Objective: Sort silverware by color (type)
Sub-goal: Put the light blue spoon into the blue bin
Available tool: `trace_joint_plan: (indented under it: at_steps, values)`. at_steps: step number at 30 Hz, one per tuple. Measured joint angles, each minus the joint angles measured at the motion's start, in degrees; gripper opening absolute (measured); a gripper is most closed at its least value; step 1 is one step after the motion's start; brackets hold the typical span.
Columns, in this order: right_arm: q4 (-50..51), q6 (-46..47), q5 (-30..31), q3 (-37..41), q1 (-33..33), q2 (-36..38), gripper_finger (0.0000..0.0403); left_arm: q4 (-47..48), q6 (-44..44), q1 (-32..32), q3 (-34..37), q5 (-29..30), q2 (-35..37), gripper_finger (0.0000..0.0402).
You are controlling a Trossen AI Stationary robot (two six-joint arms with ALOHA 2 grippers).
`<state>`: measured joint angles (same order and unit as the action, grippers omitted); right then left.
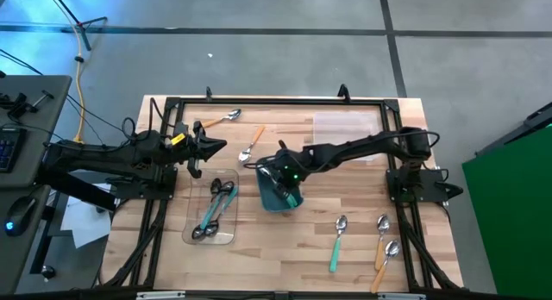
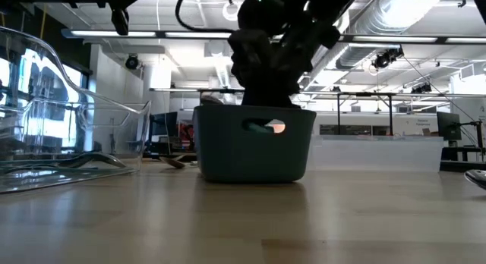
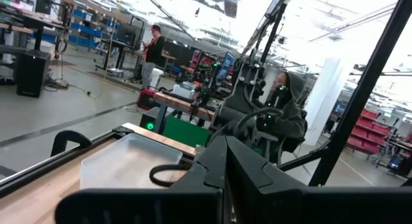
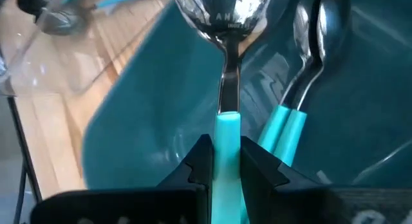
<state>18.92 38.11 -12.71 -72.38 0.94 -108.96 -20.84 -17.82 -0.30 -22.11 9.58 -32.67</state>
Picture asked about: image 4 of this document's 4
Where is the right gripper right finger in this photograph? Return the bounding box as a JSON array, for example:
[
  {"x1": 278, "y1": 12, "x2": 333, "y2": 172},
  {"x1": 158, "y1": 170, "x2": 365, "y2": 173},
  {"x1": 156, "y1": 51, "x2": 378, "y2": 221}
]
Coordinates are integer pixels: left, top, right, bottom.
[{"x1": 239, "y1": 135, "x2": 319, "y2": 224}]

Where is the clear plastic tray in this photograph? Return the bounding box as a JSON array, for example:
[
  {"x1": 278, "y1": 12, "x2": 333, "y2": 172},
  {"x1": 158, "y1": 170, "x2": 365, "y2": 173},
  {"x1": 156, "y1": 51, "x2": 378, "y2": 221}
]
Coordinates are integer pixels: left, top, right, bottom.
[{"x1": 0, "y1": 0, "x2": 176, "y2": 98}]

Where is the dark teal plastic bin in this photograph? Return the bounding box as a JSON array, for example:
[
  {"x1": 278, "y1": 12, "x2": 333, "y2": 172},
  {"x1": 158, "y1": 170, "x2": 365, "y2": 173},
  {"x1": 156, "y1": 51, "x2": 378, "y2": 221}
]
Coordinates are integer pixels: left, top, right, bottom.
[{"x1": 82, "y1": 0, "x2": 412, "y2": 190}]

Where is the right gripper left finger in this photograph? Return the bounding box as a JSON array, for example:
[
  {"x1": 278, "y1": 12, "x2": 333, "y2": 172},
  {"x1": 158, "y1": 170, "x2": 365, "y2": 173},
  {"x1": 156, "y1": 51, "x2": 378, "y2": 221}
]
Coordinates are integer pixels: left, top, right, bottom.
[{"x1": 156, "y1": 133, "x2": 215, "y2": 224}]

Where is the large teal-handled spoon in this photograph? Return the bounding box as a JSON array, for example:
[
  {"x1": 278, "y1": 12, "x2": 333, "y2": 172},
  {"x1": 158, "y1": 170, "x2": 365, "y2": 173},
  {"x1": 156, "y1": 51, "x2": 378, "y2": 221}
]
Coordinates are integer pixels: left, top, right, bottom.
[
  {"x1": 273, "y1": 0, "x2": 352, "y2": 167},
  {"x1": 173, "y1": 0, "x2": 275, "y2": 224},
  {"x1": 257, "y1": 0, "x2": 324, "y2": 154}
]

